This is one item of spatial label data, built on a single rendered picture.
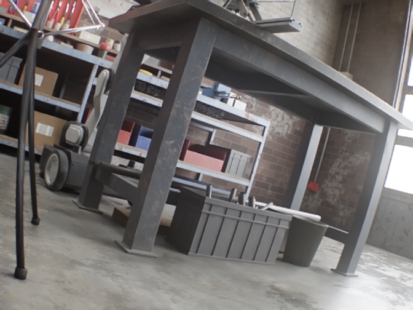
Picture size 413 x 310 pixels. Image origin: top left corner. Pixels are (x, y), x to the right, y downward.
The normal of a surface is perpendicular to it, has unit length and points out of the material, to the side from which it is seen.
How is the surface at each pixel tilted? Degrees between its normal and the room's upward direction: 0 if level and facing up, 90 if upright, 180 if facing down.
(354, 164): 90
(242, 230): 90
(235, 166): 90
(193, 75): 90
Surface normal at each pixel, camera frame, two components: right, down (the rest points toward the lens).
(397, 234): -0.81, -0.26
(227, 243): 0.51, 0.14
